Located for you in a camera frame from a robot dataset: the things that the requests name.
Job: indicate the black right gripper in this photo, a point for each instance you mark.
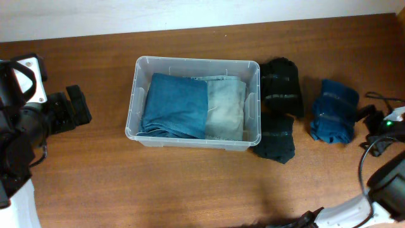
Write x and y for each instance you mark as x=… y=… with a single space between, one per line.
x=370 y=118

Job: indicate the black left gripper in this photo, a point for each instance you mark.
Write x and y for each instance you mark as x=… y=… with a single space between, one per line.
x=63 y=111

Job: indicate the blue taped shirt bundle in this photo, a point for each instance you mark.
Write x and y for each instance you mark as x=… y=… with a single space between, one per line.
x=335 y=112

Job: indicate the dark blue jeans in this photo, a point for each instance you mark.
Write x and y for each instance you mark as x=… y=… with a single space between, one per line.
x=176 y=107

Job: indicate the light blue jeans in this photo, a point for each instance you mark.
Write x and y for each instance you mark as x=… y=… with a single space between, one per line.
x=226 y=96

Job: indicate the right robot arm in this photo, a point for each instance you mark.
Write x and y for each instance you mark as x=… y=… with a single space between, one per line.
x=382 y=198

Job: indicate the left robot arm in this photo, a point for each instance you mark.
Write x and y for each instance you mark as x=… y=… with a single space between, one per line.
x=19 y=154

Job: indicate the black taped cloth bundle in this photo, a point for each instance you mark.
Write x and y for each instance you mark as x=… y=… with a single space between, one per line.
x=276 y=142

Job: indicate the black taped shirt bundle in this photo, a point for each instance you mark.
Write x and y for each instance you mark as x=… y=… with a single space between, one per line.
x=280 y=87

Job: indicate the clear plastic storage bin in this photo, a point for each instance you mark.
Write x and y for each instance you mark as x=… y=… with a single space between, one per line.
x=247 y=70

